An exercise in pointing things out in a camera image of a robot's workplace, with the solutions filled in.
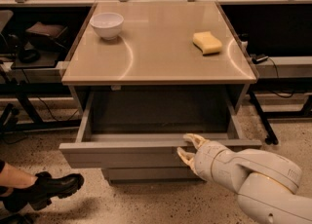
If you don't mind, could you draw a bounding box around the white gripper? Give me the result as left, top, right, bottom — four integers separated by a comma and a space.
176, 133, 248, 193

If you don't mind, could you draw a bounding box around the grey top drawer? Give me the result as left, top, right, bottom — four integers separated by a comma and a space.
59, 90, 261, 168

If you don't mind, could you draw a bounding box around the grey drawer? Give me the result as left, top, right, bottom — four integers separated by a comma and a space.
59, 90, 261, 168
101, 168, 199, 183

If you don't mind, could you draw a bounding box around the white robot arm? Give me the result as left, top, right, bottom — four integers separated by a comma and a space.
177, 133, 312, 224

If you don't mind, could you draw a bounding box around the grey bottom drawer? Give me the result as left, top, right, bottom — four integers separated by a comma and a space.
101, 168, 199, 183

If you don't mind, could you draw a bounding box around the grey drawer cabinet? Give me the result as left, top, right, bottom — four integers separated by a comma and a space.
60, 0, 258, 185

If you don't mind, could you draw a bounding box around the black desk leg right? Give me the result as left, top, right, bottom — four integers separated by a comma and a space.
249, 92, 279, 145

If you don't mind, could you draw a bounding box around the yellow sponge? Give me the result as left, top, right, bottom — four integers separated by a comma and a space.
193, 31, 222, 55

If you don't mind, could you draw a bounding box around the black power adapter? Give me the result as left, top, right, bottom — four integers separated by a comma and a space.
252, 54, 269, 64

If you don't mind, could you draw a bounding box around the black chunky boot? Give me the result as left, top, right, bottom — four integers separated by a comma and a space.
0, 171, 84, 212

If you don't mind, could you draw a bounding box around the white bowl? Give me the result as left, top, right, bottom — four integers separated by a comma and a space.
90, 13, 124, 40

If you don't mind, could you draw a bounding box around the dark box on shelf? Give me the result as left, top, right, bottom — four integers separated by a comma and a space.
25, 21, 68, 52

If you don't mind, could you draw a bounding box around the person's bare leg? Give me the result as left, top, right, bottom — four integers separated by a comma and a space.
0, 163, 37, 189

